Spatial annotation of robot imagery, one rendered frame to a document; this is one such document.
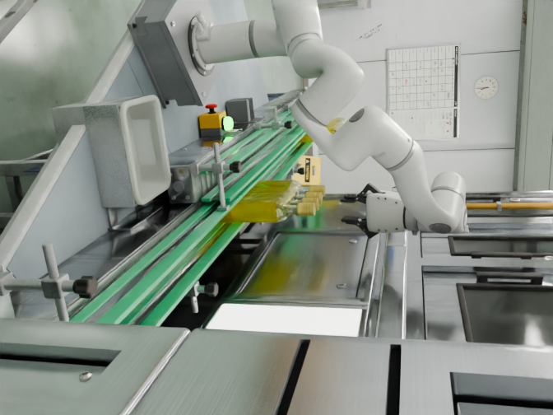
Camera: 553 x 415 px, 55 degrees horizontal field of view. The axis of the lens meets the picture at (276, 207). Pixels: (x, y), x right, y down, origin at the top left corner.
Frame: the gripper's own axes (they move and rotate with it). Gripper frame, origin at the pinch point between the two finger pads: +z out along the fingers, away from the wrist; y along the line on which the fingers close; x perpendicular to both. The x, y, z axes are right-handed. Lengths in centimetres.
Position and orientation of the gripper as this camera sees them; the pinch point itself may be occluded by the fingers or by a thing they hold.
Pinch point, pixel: (349, 209)
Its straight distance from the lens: 137.7
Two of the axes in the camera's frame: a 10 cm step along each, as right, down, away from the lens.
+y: -0.8, -9.5, -2.9
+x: -4.7, 3.0, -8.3
